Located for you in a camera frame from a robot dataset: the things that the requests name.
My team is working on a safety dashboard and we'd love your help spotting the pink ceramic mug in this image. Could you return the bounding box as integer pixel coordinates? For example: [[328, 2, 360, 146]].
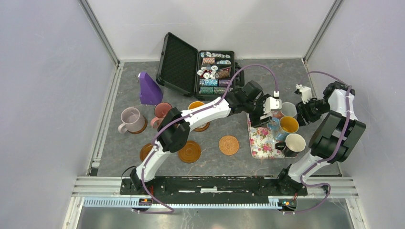
[[150, 102, 172, 129]]

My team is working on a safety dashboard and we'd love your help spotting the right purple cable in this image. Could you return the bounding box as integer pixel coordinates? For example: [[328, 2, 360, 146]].
[[280, 71, 352, 216]]

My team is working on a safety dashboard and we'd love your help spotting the lavender ceramic mug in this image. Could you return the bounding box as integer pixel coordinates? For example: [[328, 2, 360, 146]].
[[117, 107, 145, 134]]

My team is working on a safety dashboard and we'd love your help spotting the blue mug yellow inside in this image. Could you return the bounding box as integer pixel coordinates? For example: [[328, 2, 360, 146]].
[[267, 116, 299, 141]]

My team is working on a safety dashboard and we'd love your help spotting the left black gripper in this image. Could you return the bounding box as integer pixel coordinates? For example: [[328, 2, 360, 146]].
[[243, 94, 271, 128]]

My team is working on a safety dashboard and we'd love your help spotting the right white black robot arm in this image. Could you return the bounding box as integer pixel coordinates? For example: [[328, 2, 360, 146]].
[[276, 81, 366, 195]]

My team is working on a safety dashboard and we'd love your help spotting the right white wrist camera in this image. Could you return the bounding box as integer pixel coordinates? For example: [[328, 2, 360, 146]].
[[295, 84, 313, 104]]

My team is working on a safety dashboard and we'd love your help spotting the white ceramic mug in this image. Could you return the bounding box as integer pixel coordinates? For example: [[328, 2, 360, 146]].
[[281, 102, 298, 117]]

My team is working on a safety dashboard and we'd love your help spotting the floral mug orange inside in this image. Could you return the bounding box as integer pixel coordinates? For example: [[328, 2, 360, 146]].
[[188, 101, 205, 110]]

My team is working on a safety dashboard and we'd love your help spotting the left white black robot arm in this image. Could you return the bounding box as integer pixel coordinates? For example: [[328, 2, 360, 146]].
[[129, 81, 281, 195]]

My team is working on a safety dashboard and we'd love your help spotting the black poker chip case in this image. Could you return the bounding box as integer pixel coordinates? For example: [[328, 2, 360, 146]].
[[156, 32, 245, 101]]

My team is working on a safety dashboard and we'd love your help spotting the woven rattan round coaster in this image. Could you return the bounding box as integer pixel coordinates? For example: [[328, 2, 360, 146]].
[[218, 135, 239, 156]]

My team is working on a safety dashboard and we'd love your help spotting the black mug cream inside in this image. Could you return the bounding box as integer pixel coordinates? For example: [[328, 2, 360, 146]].
[[275, 134, 306, 157]]

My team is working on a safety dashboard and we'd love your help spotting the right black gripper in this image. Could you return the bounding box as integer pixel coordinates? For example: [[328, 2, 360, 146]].
[[294, 98, 330, 127]]

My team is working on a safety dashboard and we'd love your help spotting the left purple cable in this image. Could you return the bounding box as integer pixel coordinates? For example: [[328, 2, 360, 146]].
[[139, 64, 280, 216]]

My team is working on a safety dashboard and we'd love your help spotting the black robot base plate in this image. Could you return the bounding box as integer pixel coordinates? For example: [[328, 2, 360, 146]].
[[120, 176, 308, 204]]

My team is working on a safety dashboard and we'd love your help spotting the floral rectangular tray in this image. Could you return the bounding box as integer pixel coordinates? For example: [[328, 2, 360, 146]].
[[246, 111, 286, 159]]

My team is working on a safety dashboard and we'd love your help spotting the purple cable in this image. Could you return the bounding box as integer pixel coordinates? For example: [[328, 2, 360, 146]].
[[280, 71, 352, 216], [139, 64, 280, 216]]

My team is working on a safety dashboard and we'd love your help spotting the purple plastic wedge stand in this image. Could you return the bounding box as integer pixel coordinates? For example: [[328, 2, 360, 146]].
[[138, 72, 163, 105]]

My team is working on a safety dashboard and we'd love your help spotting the brown wooden coaster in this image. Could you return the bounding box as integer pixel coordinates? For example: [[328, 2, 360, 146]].
[[178, 141, 201, 164], [128, 119, 148, 134], [194, 122, 210, 132], [139, 143, 153, 162]]

